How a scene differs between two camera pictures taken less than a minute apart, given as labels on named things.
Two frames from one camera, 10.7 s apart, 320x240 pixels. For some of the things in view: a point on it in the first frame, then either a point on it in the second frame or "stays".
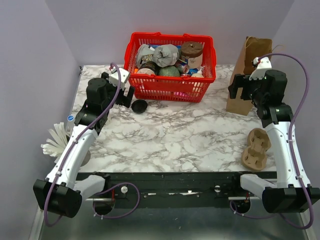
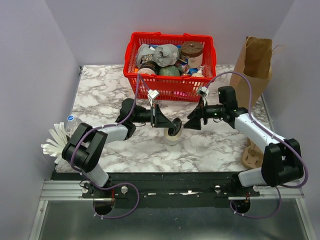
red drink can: [183, 69] stays
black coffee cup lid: [139, 106] -> [173, 131]
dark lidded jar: [148, 68] stays
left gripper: [128, 98] -> [159, 120]
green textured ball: [169, 71] stays
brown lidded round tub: [193, 50] stays
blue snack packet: [192, 71] stays
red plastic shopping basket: [186, 88] stays
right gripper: [241, 80] -> [199, 112]
